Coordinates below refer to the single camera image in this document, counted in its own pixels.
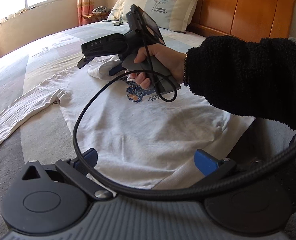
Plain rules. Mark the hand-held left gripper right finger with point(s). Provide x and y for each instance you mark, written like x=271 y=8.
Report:
x=205 y=162

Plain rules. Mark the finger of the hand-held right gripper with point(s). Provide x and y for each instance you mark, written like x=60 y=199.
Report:
x=115 y=69
x=84 y=61

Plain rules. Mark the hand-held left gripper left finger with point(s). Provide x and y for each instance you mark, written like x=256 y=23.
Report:
x=89 y=156

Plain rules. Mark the white printed long-sleeve shirt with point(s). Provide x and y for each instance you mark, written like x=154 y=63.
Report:
x=150 y=130

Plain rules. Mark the person's right forearm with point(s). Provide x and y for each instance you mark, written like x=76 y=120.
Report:
x=237 y=75

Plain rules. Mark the person's right hand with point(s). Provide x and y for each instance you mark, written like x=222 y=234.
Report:
x=168 y=60

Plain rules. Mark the small black remote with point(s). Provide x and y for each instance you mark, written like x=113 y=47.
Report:
x=118 y=24

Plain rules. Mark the wooden bedside shelf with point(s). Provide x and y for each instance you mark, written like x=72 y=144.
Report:
x=93 y=17

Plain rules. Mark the grey crumpled cloth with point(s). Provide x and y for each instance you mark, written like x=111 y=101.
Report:
x=101 y=10

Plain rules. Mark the small pale pillow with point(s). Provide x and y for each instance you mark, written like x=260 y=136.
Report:
x=116 y=11

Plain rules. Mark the orange striped curtain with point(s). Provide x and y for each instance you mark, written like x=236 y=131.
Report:
x=85 y=0

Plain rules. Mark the large floral pillow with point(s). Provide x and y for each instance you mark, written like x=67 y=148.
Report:
x=177 y=10

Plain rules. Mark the wooden bed headboard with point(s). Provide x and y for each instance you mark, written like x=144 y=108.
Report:
x=237 y=5

